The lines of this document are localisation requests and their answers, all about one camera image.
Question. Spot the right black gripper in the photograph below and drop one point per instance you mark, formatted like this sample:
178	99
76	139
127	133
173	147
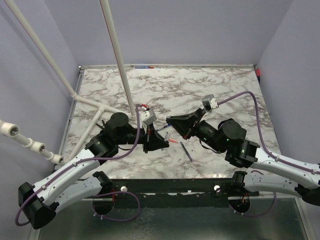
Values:
183	124

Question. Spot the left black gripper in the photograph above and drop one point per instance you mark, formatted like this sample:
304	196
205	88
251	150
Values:
152	141

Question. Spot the red pen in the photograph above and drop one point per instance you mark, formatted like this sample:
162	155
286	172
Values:
173	141

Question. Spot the white blue pen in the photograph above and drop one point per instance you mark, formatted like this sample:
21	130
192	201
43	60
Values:
166	136

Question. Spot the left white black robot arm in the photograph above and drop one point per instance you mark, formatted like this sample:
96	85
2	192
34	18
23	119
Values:
40	202

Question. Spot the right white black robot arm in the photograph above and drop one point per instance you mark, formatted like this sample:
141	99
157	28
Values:
289	176

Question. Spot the purple pen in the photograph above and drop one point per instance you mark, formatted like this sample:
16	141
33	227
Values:
186	152

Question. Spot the blue red marker at edge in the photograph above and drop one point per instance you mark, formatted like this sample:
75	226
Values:
144	67

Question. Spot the red black clamp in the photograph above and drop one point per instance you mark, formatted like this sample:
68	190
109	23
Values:
258	75

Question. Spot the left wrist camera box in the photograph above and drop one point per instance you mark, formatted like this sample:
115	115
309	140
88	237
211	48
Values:
148	116

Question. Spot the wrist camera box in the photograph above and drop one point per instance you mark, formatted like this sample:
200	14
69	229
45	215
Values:
148	116
209	103

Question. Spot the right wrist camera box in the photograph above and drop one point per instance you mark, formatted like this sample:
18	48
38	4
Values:
209	103

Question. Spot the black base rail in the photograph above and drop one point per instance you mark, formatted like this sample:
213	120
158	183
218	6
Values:
182	193

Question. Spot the white pvc pipe frame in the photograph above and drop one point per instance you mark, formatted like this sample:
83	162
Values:
101	107

